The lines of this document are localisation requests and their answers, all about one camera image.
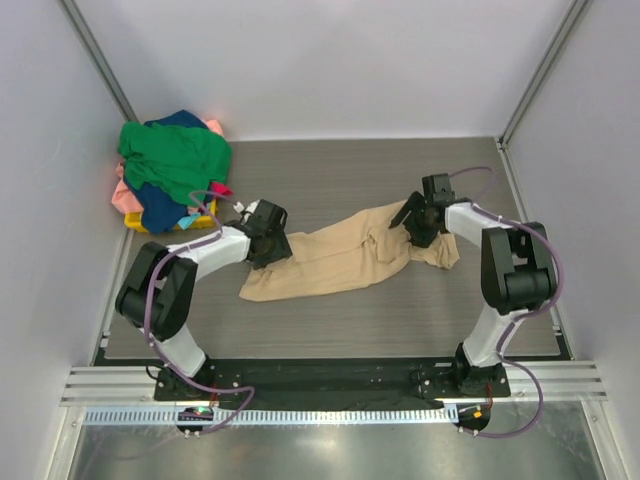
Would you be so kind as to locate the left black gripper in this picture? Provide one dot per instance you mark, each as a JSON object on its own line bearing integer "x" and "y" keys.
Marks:
{"x": 281, "y": 252}

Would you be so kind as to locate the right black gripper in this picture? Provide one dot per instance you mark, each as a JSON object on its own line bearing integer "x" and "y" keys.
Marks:
{"x": 414, "y": 204}

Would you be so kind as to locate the beige t shirt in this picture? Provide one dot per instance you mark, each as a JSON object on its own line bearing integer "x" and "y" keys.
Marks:
{"x": 357, "y": 252}

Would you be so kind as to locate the yellow plastic bin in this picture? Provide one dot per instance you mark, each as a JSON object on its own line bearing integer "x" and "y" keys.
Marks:
{"x": 133, "y": 221}

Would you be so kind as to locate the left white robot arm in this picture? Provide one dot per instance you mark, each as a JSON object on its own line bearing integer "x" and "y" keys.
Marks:
{"x": 157, "y": 292}

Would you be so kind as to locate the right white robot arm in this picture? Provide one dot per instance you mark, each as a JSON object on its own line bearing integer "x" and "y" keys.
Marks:
{"x": 519, "y": 277}

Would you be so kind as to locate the light blue cloth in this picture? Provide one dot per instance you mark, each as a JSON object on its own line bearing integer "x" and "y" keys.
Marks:
{"x": 190, "y": 221}

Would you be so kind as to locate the green t shirt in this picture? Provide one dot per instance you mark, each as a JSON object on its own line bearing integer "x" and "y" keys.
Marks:
{"x": 181, "y": 161}

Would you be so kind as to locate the pink t shirt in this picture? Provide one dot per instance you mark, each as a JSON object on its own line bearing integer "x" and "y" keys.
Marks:
{"x": 124, "y": 200}

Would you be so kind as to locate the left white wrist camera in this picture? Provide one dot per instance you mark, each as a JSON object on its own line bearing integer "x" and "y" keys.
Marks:
{"x": 245, "y": 206}

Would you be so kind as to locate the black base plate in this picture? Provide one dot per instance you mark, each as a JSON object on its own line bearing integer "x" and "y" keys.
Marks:
{"x": 351, "y": 384}

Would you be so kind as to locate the white slotted cable duct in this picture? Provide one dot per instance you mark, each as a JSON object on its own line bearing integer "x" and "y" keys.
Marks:
{"x": 194, "y": 416}

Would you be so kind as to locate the aluminium frame rail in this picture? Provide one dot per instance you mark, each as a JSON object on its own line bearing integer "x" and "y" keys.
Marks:
{"x": 131, "y": 385}

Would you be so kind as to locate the right aluminium corner post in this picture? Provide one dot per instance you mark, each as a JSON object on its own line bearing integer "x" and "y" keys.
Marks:
{"x": 559, "y": 40}

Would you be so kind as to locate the aluminium corner post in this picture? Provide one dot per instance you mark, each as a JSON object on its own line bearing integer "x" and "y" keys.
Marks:
{"x": 559, "y": 40}
{"x": 83, "y": 31}

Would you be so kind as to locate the left aluminium corner post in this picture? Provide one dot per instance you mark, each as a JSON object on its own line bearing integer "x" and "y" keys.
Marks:
{"x": 83, "y": 31}

